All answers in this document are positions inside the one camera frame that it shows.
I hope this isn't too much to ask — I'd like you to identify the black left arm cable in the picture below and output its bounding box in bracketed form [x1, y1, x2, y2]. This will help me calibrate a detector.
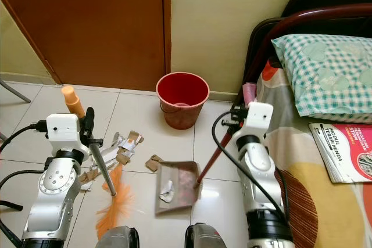
[0, 120, 47, 148]
[0, 170, 40, 182]

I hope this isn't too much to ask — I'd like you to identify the brown dustpan with red handle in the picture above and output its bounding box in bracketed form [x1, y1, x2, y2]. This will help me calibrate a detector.
[155, 82, 258, 216]

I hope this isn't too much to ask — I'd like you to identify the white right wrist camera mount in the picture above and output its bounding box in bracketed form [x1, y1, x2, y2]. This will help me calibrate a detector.
[238, 102, 276, 142]

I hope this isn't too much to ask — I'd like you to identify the pink and white book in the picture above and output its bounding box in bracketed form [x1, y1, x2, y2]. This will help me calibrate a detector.
[309, 121, 372, 184]

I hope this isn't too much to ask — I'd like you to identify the red plastic bucket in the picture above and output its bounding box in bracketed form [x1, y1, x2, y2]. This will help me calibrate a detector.
[155, 71, 210, 131]

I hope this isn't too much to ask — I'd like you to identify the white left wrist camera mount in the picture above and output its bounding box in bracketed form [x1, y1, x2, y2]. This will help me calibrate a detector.
[45, 113, 83, 157]

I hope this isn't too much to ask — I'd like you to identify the robot right leg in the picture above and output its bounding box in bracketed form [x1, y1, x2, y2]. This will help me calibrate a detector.
[184, 222, 228, 248]

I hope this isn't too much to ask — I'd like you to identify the robot leg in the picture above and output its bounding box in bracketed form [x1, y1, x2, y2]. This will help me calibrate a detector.
[102, 226, 141, 248]
[184, 222, 228, 248]

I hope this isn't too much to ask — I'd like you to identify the robot left leg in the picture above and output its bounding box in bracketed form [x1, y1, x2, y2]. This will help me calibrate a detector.
[102, 226, 141, 248]

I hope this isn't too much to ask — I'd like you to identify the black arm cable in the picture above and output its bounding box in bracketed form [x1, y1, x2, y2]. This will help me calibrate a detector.
[0, 120, 47, 148]
[212, 110, 287, 215]
[0, 170, 40, 182]

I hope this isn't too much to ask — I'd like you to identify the torn white and brown carton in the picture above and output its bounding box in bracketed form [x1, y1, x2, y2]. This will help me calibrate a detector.
[110, 130, 145, 166]

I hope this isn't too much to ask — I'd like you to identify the orange bristle broom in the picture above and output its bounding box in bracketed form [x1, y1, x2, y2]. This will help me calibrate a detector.
[60, 85, 135, 240]

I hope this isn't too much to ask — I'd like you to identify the brown wooden door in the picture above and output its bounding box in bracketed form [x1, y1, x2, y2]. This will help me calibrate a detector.
[0, 0, 173, 92]

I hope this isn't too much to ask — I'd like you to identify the green checked pillow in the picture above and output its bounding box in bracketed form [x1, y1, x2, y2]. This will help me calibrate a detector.
[271, 32, 372, 123]

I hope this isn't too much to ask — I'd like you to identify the bed with patterned sheet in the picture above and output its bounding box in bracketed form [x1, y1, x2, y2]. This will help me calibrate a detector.
[256, 57, 372, 248]

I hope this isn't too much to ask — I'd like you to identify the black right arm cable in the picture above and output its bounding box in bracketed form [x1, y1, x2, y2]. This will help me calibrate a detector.
[212, 110, 287, 215]

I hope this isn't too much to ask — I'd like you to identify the dark bed headboard frame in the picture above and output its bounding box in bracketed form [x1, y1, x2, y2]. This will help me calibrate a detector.
[230, 0, 372, 115]

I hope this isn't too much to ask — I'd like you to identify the brown cardboard piece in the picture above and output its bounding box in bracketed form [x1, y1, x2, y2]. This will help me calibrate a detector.
[146, 154, 167, 174]

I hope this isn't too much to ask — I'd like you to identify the crumpled white paper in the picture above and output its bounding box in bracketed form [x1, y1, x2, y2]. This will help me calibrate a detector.
[159, 179, 176, 203]

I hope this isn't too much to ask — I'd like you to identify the grey metal chair leg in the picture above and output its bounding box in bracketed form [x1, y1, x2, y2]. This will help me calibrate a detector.
[0, 80, 30, 105]

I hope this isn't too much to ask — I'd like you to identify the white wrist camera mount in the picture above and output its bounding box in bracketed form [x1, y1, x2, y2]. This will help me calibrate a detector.
[238, 102, 276, 142]
[45, 113, 83, 157]

